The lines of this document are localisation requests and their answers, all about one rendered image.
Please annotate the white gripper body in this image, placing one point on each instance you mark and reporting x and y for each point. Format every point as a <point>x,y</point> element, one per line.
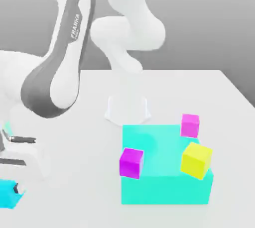
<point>29,162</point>

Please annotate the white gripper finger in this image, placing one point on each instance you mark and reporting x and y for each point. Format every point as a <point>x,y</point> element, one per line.
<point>20,189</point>

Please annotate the small cyan cube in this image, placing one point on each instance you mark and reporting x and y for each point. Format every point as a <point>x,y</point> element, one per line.
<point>7,194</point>

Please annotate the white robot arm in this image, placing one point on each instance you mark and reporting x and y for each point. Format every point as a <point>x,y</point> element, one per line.
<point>65,84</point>

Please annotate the small magenta cube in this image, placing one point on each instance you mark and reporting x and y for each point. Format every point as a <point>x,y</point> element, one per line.
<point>189,126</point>
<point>130,163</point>

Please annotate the small yellow cube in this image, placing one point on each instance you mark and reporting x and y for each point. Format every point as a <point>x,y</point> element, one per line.
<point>195,160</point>

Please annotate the large turquoise box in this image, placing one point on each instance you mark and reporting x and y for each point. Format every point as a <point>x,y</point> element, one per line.
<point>163,190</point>

